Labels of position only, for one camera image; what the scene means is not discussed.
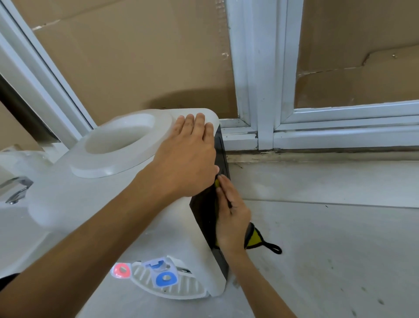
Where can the person's right hand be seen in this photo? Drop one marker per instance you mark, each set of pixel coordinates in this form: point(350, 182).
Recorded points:
point(232, 222)

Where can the person's left hand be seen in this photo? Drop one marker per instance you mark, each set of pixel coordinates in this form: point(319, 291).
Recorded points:
point(186, 160)

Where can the yellow grey cleaning cloth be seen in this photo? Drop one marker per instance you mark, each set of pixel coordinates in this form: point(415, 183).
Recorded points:
point(255, 239)

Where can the white water dispenser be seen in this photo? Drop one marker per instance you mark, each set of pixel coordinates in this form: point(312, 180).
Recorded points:
point(108, 183)

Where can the white drip tray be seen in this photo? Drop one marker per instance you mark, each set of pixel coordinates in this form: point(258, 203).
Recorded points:
point(170, 285)

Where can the person's right forearm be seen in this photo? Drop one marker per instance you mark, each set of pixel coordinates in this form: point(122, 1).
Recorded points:
point(262, 288)

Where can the person's left forearm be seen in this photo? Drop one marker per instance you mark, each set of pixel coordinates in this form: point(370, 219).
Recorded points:
point(85, 249)

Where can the blue tap lever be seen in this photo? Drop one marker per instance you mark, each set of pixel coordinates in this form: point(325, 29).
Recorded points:
point(165, 278)

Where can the brown cardboard window cover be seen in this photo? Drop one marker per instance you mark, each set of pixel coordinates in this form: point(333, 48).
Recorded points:
point(137, 55)
point(356, 52)

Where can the red tap lever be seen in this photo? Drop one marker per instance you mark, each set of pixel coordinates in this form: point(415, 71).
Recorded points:
point(121, 270)

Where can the chrome faucet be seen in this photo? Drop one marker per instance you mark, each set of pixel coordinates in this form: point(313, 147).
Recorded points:
point(14, 190)

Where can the large taped brown cardboard sheet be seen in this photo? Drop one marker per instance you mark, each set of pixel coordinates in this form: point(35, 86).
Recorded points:
point(13, 131)

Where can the white ceramic sink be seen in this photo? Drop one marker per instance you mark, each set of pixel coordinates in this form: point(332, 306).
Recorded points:
point(16, 229)

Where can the white window frame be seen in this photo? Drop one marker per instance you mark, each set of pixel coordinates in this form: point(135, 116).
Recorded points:
point(262, 82)

